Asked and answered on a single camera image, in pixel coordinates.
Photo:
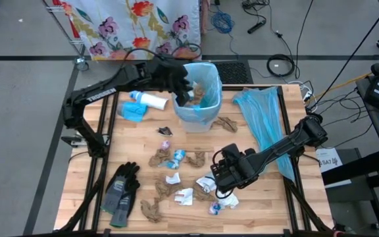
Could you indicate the translucent white trash bin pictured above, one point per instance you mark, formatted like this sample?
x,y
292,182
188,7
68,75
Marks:
x,y
209,82

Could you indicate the white and grey package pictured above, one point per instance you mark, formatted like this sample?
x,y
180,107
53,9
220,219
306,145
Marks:
x,y
206,182

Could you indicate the white power strip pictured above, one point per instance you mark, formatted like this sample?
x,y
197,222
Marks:
x,y
304,90

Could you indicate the floral print curtain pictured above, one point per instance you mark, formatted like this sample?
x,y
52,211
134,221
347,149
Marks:
x,y
127,29

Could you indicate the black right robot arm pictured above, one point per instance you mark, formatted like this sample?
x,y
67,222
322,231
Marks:
x,y
285,145

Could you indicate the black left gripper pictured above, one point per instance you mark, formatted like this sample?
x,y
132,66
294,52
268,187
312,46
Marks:
x,y
168,75

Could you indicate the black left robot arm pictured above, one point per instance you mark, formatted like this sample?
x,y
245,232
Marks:
x,y
104,93

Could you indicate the translucent blue trash bag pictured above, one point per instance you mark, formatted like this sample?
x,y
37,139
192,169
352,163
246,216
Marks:
x,y
258,112

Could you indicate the white paper with red print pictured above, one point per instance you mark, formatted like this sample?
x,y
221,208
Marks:
x,y
184,197

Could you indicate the metal rack on casters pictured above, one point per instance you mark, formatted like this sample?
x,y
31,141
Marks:
x,y
77,41

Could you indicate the pink and blue wrapper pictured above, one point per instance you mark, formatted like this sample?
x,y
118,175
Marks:
x,y
216,208

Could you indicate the white plastic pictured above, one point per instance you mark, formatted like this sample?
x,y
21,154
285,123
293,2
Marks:
x,y
231,201

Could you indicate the pink plastic wrapper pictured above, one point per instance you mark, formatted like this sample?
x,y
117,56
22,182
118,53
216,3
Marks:
x,y
166,145

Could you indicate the tan cloth strip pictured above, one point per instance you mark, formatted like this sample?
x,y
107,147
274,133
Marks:
x,y
205,16

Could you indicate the grey side desk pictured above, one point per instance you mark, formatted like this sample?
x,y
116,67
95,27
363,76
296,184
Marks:
x,y
378,121

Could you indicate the grey metal bracket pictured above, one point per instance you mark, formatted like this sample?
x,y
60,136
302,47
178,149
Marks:
x,y
74,141

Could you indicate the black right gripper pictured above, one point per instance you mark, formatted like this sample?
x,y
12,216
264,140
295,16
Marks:
x,y
235,168

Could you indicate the black grid floor mat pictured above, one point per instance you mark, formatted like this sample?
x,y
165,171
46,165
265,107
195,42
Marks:
x,y
235,72

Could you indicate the black side cart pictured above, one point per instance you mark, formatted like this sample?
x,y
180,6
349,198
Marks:
x,y
350,171

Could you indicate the grey and black work glove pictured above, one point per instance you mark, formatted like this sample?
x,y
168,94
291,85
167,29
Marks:
x,y
120,184
123,210

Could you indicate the black power strip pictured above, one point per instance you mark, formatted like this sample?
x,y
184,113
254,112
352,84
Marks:
x,y
257,27

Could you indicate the white paper sign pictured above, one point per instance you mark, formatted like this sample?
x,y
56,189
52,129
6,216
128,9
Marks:
x,y
329,161

